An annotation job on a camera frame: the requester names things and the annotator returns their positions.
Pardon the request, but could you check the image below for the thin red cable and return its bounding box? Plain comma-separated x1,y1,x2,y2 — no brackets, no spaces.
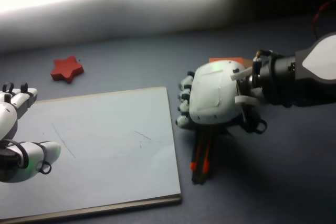
312,0,336,39

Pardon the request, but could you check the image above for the white paper sheet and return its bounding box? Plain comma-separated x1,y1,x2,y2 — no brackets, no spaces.
0,87,181,221

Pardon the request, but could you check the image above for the grey table cloth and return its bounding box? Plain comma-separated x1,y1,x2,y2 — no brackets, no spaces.
0,11,336,224

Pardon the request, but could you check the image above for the orange black utility knife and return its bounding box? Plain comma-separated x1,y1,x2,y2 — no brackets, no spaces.
190,126,218,185

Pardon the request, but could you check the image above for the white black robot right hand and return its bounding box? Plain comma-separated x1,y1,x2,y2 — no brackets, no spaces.
175,60,267,134

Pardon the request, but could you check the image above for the red star block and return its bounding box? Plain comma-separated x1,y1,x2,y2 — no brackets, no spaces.
49,56,85,84

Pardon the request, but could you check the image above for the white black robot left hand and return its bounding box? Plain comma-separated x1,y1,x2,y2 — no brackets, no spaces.
0,82,61,184

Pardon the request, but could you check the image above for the orange cube block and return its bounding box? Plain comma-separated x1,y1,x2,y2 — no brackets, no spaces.
208,56,244,64

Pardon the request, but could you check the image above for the white rectangular board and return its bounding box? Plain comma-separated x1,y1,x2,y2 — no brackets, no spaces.
0,86,182,224

